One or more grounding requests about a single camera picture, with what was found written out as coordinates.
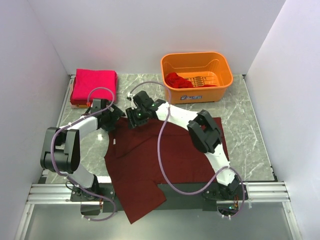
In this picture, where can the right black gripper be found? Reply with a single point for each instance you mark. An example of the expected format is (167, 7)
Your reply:
(132, 120)

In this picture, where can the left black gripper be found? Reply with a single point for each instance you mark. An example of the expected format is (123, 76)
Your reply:
(116, 115)

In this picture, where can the dark maroon t-shirt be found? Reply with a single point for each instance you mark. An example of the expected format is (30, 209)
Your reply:
(132, 163)

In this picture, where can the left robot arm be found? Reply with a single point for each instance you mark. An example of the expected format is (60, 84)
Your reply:
(61, 151)

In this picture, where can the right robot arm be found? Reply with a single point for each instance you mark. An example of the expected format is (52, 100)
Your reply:
(204, 133)

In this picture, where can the red t-shirt in basket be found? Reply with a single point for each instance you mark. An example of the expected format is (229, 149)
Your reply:
(178, 82)

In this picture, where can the folded pink t-shirt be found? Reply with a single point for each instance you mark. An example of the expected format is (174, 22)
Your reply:
(100, 78)

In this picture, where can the orange plastic basket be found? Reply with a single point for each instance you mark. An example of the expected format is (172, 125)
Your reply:
(212, 65)

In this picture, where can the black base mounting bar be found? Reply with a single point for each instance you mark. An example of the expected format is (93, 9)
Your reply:
(214, 199)

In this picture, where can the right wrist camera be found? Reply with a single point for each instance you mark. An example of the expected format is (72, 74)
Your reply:
(130, 95)

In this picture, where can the aluminium frame rail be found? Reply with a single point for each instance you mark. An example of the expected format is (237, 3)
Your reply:
(49, 214)

